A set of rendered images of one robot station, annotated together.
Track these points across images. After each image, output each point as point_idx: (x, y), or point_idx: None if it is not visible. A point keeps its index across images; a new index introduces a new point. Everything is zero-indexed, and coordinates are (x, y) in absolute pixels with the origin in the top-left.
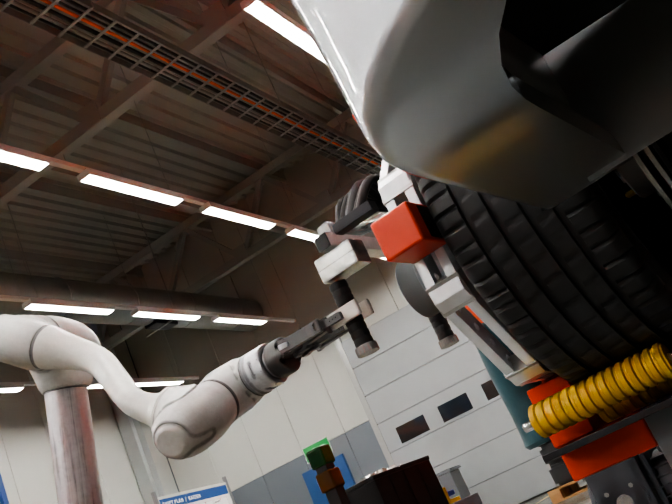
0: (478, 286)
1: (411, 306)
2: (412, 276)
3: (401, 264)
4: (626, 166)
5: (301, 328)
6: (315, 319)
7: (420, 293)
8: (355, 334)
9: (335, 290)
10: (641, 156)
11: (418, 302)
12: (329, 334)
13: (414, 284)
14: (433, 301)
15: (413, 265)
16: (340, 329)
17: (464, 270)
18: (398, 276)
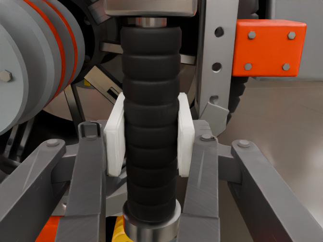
0: (231, 116)
1: (17, 117)
2: (41, 57)
3: (1, 14)
4: (116, 40)
5: (282, 180)
6: (249, 140)
7: (39, 94)
8: (176, 181)
9: (179, 52)
10: None
11: (28, 111)
12: (105, 206)
13: (42, 74)
14: (226, 124)
15: (45, 37)
16: (105, 179)
17: (238, 100)
18: (19, 43)
